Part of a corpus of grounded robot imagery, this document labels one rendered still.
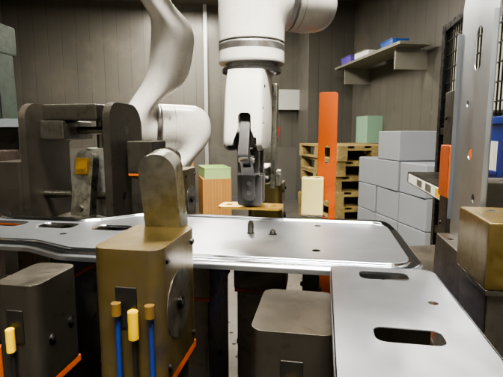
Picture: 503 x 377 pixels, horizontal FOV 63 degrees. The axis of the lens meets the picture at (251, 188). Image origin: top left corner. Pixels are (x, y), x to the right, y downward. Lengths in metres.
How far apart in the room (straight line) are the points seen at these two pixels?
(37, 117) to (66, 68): 6.25
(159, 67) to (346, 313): 0.80
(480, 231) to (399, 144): 3.25
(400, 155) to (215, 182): 2.65
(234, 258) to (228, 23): 0.28
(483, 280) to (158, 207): 0.30
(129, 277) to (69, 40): 6.90
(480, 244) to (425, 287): 0.06
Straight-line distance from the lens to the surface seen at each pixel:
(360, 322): 0.32
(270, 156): 0.69
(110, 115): 0.78
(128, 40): 7.05
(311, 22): 0.58
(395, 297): 0.37
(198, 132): 1.10
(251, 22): 0.52
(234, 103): 0.50
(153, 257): 0.33
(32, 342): 0.48
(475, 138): 0.54
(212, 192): 5.48
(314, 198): 0.66
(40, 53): 7.26
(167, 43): 1.00
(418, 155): 3.74
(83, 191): 0.79
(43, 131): 0.86
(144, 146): 0.79
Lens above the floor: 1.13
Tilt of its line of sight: 8 degrees down
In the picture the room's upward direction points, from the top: straight up
